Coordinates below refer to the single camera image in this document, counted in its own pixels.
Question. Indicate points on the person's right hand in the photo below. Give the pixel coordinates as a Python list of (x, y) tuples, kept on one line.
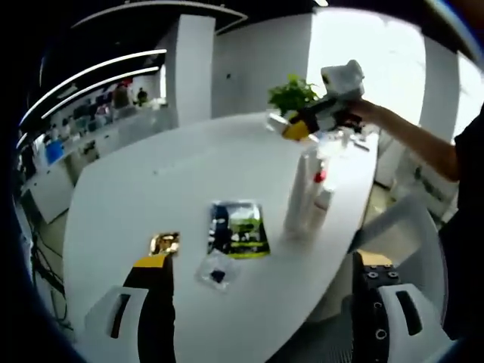
[(361, 111)]

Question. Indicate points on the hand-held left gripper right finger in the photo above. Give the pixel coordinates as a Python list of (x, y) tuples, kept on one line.
[(393, 314)]

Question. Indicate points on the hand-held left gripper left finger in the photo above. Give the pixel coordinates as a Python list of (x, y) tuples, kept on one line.
[(125, 314)]

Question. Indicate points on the gold skincare sachet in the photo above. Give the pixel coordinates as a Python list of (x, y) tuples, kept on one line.
[(164, 244)]

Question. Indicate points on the grey mesh office chair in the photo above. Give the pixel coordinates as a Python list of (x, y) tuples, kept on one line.
[(412, 234)]

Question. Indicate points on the white skincare tube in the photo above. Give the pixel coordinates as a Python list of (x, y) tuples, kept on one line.
[(302, 196)]

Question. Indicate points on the green black skincare pack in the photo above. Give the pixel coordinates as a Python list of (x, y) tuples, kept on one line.
[(242, 230)]

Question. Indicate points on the person's black shirt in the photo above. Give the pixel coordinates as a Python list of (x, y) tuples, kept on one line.
[(469, 227)]

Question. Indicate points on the potted green plant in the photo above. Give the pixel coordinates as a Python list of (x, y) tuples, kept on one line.
[(293, 92)]

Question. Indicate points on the clear skincare sachet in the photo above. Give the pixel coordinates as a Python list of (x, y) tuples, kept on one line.
[(217, 274)]

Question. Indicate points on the white office counter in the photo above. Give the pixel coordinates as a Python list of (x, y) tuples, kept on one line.
[(113, 132)]

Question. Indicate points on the ceiling light strips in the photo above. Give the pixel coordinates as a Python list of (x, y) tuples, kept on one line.
[(159, 50)]

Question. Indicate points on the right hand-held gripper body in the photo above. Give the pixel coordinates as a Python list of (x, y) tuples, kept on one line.
[(342, 79)]

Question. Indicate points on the blue storage box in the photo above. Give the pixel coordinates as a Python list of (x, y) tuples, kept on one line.
[(53, 153)]

